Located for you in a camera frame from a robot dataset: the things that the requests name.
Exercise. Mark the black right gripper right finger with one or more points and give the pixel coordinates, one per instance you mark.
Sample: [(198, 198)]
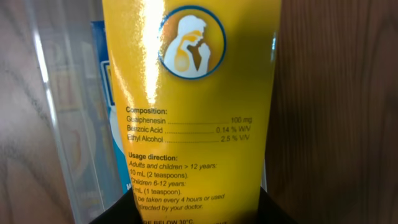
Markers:
[(269, 212)]

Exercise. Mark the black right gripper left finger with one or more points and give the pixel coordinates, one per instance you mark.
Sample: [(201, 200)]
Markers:
[(124, 211)]

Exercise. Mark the blue cooling patch box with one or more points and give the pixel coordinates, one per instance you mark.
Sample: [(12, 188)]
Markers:
[(99, 37)]

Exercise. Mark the clear plastic container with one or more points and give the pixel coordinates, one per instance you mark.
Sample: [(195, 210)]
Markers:
[(69, 67)]

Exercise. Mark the yellow cough syrup box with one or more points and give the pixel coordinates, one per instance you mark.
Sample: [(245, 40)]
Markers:
[(192, 85)]

